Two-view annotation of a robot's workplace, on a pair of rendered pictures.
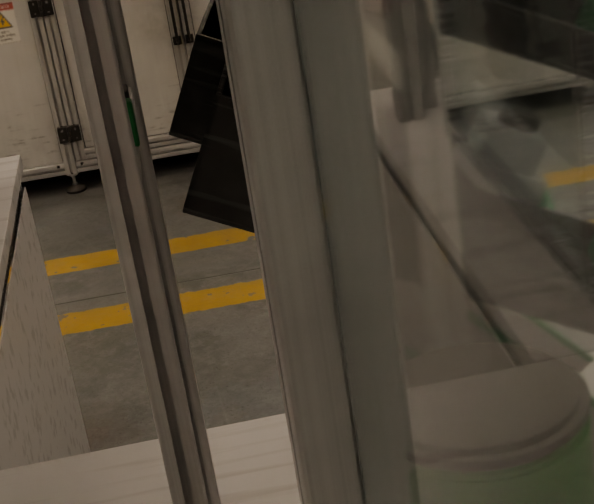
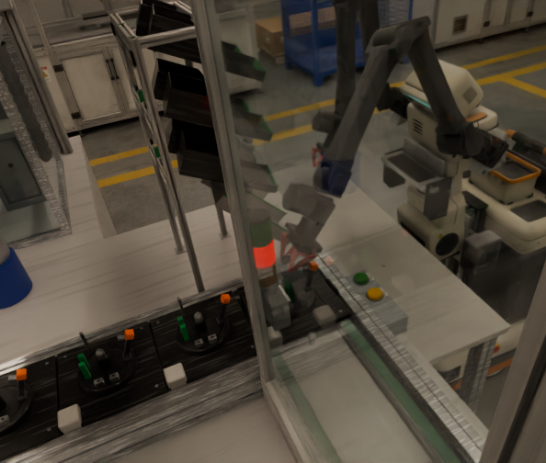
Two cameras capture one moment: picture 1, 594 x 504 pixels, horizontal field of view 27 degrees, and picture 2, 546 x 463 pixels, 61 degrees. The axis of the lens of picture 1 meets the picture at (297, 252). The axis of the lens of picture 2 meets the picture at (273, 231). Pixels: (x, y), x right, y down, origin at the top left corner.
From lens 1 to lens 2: 55 cm
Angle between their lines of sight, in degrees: 18
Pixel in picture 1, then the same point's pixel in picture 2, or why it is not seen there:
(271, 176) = (233, 195)
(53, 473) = (128, 235)
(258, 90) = (231, 186)
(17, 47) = (51, 84)
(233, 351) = (153, 190)
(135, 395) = (121, 208)
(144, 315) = (176, 198)
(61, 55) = (69, 85)
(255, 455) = not seen: hidden behind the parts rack
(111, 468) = (144, 231)
